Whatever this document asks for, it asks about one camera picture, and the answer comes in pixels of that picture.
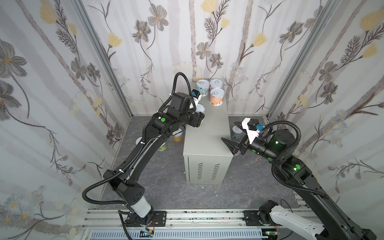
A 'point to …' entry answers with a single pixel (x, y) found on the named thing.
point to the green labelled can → (163, 147)
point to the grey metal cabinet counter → (206, 157)
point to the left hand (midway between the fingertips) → (196, 109)
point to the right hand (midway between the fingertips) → (231, 128)
